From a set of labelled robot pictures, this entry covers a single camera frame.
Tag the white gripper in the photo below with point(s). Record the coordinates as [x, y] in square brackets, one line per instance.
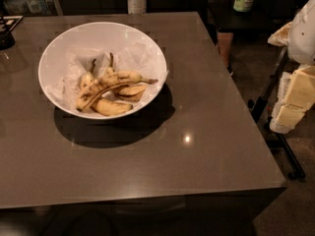
[303, 33]

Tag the person leg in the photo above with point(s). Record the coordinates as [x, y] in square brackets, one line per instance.
[219, 13]

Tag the white bowl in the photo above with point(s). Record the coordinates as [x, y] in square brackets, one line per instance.
[98, 35]

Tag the shelf with bottles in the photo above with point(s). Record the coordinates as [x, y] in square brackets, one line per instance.
[31, 7]

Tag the black object at left edge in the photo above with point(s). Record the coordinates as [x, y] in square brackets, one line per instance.
[7, 24]

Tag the spotted banana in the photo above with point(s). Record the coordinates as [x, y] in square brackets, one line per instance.
[99, 86]

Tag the lower left banana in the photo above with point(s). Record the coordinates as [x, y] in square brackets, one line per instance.
[101, 105]

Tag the right lower banana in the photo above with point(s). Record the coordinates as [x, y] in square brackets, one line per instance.
[130, 93]

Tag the white paper liner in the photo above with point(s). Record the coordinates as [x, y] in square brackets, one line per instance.
[61, 78]

